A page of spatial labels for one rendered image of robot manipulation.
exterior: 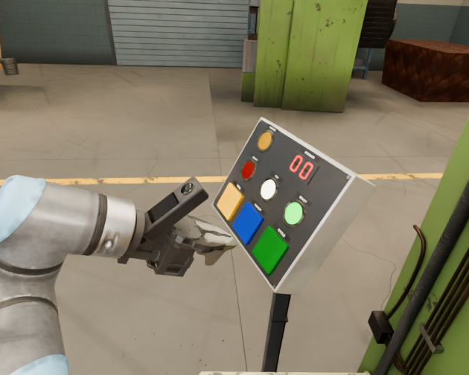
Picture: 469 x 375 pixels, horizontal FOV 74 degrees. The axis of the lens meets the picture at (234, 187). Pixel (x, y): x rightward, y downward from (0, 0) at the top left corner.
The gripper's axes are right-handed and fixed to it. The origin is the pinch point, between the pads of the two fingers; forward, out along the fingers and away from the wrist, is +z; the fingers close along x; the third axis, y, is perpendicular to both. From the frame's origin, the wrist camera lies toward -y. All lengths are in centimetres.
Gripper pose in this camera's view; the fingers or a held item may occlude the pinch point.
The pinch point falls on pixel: (232, 239)
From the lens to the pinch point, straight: 60.4
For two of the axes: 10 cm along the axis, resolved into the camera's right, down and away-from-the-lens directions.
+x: 4.3, 4.8, -7.6
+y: -4.8, 8.4, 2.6
